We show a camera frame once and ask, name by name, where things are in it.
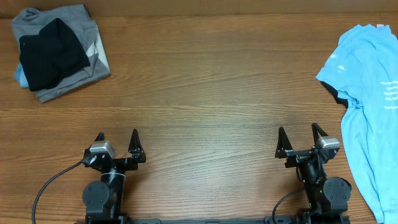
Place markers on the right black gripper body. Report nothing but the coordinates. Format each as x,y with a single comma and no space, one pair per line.
298,155

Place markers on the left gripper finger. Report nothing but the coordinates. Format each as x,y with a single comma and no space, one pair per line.
135,147
100,137

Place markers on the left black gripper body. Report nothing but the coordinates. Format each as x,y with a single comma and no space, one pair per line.
126,163

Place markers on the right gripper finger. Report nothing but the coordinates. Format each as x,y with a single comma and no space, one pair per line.
283,144
317,132

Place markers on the light blue printed t-shirt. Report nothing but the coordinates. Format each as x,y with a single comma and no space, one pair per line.
363,69

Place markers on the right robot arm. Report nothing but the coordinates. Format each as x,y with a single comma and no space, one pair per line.
327,196

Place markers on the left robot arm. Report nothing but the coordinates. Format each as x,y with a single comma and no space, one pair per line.
104,198

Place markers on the black t-shirt at right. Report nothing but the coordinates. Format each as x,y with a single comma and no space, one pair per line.
334,93

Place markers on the folded black garment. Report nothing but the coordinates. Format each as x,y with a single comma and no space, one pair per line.
51,55

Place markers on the folded light blue garment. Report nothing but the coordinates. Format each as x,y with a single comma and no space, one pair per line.
20,77

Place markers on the folded grey garment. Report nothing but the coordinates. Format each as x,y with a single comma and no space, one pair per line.
30,21

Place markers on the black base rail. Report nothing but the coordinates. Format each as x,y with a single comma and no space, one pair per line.
265,220

